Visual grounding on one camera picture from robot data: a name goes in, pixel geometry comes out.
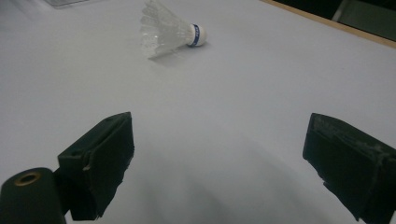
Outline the white feather shuttlecock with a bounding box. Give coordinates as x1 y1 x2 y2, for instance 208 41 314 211
138 0 208 61

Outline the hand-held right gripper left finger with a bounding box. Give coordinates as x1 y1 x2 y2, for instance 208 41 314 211
57 111 135 221

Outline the white metal stand frame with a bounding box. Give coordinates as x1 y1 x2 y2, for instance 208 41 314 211
331 0 396 42

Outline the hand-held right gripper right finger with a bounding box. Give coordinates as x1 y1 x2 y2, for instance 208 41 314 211
302 112 396 224

